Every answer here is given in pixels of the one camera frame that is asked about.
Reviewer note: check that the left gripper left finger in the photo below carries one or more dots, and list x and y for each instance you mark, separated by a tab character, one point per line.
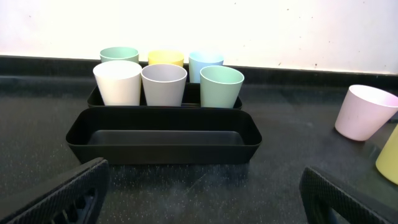
74	189

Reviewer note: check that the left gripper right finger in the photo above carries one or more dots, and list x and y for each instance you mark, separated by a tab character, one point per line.
335	199

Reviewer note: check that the yellow cup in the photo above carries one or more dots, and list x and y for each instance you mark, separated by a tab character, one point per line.
166	57
388	160

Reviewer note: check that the pink cup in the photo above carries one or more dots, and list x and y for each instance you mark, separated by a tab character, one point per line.
362	115

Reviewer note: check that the black tray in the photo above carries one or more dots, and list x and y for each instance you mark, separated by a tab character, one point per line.
161	154
191	93

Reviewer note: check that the white cup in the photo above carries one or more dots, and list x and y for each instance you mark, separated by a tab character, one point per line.
118	84

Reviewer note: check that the grey cup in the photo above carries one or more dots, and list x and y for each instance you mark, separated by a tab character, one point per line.
163	87

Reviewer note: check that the green cup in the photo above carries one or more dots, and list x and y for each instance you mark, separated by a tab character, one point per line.
119	54
219	90

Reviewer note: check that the blue cup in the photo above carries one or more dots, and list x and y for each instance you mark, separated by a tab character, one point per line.
199	67

